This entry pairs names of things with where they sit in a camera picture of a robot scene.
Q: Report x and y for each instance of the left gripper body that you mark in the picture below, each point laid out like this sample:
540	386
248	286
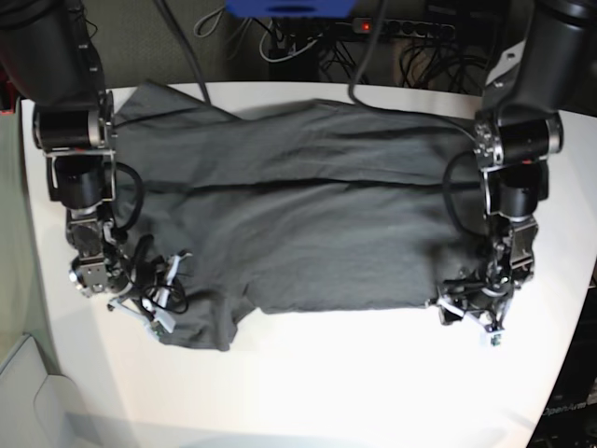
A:
469	299

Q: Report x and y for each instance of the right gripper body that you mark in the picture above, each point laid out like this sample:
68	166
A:
154	295

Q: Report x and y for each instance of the dark grey t-shirt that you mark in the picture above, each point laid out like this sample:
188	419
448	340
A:
328	207

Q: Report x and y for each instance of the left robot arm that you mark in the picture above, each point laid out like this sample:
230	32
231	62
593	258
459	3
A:
516	130

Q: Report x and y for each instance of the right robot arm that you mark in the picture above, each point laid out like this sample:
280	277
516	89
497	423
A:
48	57

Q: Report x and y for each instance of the white side table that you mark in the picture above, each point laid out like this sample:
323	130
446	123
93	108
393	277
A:
39	409

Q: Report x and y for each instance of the black power strip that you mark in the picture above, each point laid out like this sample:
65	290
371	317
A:
401	28

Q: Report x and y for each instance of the blue box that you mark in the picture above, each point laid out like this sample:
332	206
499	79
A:
290	8

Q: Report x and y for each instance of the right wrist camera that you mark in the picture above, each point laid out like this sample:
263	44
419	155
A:
156	331

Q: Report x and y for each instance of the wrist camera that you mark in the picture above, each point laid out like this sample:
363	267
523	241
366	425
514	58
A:
492	338
156	331

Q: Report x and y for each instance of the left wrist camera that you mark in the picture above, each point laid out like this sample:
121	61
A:
492	338

